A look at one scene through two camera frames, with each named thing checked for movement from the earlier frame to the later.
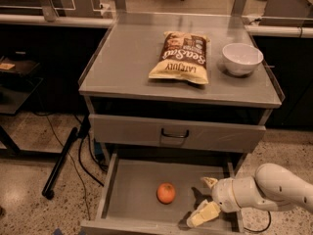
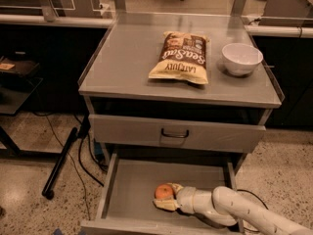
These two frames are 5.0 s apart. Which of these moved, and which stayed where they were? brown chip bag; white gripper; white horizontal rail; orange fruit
Moved: white gripper
Stayed: brown chip bag; white horizontal rail; orange fruit
